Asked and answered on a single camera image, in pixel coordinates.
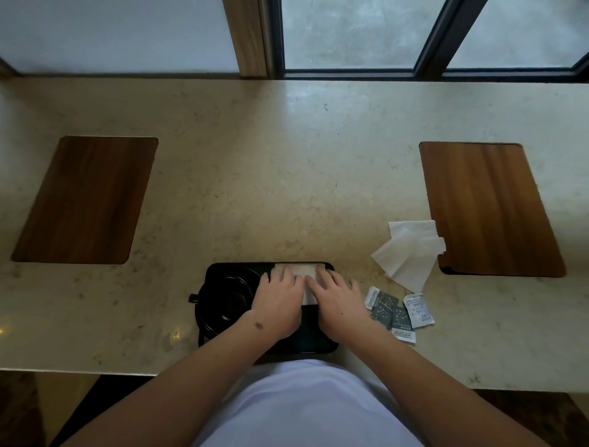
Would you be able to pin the person's left hand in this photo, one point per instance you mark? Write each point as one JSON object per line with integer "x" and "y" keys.
{"x": 276, "y": 306}

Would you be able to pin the person's right hand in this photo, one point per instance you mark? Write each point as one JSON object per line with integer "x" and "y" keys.
{"x": 340, "y": 308}

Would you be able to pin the person's left little finger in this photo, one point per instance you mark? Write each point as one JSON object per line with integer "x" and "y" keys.
{"x": 263, "y": 280}

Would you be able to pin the person's right middle finger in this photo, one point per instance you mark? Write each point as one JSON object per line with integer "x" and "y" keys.
{"x": 326, "y": 277}

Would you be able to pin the person's right little finger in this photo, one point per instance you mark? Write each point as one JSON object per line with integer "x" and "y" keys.
{"x": 355, "y": 285}

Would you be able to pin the person's left middle finger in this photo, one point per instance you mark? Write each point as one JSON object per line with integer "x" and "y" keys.
{"x": 288, "y": 275}

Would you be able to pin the person's left forearm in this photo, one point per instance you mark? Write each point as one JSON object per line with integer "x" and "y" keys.
{"x": 184, "y": 391}

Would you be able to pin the person's right forearm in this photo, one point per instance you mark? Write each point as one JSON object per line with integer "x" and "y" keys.
{"x": 437, "y": 396}

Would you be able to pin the small white sachet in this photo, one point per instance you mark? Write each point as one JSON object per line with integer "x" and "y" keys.
{"x": 371, "y": 297}

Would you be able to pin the black cup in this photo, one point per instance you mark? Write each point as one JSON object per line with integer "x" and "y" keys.
{"x": 228, "y": 301}

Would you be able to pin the crumpled white paper napkin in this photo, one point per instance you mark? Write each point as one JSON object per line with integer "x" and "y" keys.
{"x": 409, "y": 262}

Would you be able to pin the dark grey white-edged sachet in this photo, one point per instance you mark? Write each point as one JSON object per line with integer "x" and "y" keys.
{"x": 403, "y": 324}

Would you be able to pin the black rectangular tray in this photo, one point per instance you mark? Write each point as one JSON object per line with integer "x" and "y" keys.
{"x": 317, "y": 343}

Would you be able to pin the large white printed sachet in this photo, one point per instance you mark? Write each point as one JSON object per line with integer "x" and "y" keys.
{"x": 418, "y": 311}

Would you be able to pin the flat white paper napkin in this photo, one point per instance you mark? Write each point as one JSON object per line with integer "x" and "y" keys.
{"x": 407, "y": 226}

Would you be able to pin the person's white shirt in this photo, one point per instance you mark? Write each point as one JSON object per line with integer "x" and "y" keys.
{"x": 303, "y": 410}

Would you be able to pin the brown wooden placemat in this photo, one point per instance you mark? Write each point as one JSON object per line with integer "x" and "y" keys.
{"x": 87, "y": 200}
{"x": 490, "y": 207}

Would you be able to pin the wooden post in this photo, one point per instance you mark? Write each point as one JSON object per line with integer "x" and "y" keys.
{"x": 246, "y": 37}

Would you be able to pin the dark window frame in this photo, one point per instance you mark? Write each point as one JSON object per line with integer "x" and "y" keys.
{"x": 432, "y": 55}

